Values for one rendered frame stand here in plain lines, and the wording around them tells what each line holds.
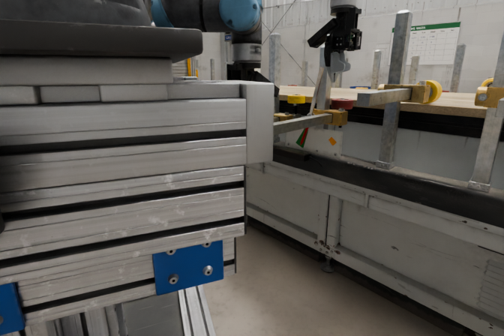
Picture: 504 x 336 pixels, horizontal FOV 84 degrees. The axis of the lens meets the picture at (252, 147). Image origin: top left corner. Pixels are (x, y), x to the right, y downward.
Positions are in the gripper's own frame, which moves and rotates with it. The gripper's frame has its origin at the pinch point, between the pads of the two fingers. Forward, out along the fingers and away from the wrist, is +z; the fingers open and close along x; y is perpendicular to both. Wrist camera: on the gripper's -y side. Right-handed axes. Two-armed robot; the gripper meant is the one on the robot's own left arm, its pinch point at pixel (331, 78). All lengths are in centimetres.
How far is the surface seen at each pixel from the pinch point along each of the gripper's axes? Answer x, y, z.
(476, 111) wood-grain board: 26.6, 34.8, 9.4
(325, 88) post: 9.0, -7.8, 3.6
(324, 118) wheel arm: 3.1, -3.5, 13.6
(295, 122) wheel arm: -13.2, -3.2, 13.3
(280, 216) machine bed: 34, -48, 81
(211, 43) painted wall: 562, -858, -110
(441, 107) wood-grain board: 26.4, 25.5, 9.1
